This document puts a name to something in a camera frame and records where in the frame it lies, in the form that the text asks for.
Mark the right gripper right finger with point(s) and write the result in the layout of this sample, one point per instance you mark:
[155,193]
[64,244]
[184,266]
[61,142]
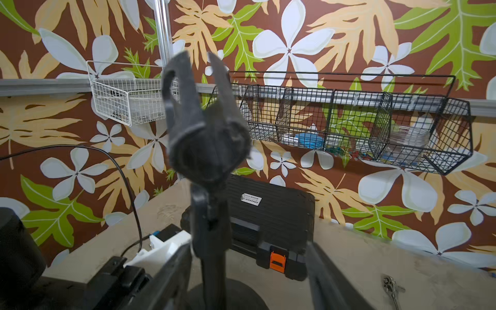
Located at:
[330,289]

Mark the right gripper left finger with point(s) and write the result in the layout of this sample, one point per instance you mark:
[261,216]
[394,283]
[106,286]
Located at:
[168,289]

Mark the black round base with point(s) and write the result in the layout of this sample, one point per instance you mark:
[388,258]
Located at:
[235,295]

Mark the black stand pole with clip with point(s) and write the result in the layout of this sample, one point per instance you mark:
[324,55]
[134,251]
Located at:
[205,145]

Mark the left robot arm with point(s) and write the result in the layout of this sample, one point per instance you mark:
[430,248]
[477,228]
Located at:
[23,285]

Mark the black plastic tool case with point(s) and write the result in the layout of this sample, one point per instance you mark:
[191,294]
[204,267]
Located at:
[270,223]

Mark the blue object in basket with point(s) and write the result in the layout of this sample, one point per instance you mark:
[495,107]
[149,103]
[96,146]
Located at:
[310,140]

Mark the red handled ratchet wrench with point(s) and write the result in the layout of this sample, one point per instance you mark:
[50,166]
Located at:
[391,287]

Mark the black wire basket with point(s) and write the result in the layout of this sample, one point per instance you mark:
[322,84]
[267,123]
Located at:
[412,122]

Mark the white wire basket left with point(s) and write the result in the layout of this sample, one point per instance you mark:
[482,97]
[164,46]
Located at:
[129,93]

